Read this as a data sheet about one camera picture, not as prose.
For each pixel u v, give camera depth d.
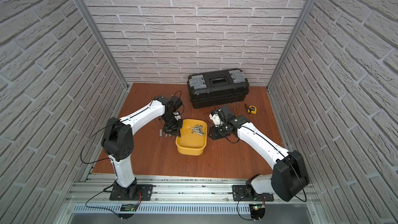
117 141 0.49
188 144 0.83
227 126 0.59
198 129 0.95
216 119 0.75
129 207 0.71
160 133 0.92
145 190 0.74
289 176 0.41
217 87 0.96
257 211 0.70
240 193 0.74
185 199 0.74
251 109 1.03
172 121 0.74
